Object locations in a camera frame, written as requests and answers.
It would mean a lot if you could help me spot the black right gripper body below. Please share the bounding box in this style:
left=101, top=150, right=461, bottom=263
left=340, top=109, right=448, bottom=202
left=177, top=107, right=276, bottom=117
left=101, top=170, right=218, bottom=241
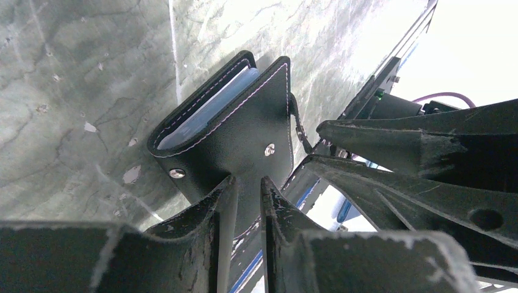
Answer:
left=340, top=90, right=462, bottom=120

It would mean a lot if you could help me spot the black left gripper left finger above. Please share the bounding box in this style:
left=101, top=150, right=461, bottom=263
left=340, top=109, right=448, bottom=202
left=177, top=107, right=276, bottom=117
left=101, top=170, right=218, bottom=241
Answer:
left=1, top=176, right=238, bottom=292

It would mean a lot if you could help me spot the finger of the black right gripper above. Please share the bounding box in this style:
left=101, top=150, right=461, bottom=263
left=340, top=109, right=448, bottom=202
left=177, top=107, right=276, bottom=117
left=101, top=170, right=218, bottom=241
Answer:
left=317, top=100, right=517, bottom=193
left=302, top=154, right=517, bottom=269

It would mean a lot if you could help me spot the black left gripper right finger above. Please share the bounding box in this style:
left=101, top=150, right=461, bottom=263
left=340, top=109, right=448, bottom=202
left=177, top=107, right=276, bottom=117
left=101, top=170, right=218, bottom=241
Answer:
left=260, top=176, right=479, bottom=292

